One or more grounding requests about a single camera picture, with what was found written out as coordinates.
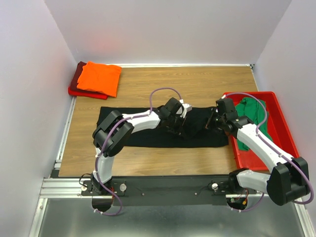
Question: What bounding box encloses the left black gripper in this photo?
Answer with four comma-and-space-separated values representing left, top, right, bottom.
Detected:
167, 114, 187, 138

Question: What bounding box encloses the black t shirt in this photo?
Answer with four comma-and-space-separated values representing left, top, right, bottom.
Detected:
96, 105, 229, 149

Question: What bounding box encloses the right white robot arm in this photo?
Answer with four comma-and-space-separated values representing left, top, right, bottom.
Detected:
209, 94, 315, 206

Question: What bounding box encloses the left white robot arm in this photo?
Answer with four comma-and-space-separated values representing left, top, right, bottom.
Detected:
91, 97, 192, 195

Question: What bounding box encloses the green t shirt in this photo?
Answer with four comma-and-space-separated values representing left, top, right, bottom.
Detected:
236, 97, 273, 151

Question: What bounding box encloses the red plastic bin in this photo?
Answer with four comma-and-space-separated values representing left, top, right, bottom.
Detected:
230, 91, 300, 171

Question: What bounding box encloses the orange folded t shirt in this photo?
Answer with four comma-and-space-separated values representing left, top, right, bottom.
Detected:
77, 61, 122, 97

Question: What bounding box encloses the red folded t shirt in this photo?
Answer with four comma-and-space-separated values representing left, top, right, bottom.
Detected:
68, 86, 108, 100

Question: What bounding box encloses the maroon folded t shirt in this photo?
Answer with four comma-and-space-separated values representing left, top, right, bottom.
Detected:
69, 62, 86, 91

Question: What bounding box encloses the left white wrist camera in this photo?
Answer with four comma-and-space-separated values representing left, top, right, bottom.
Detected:
179, 99, 192, 118

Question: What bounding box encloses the aluminium frame rail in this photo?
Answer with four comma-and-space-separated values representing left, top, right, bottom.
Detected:
39, 175, 304, 198

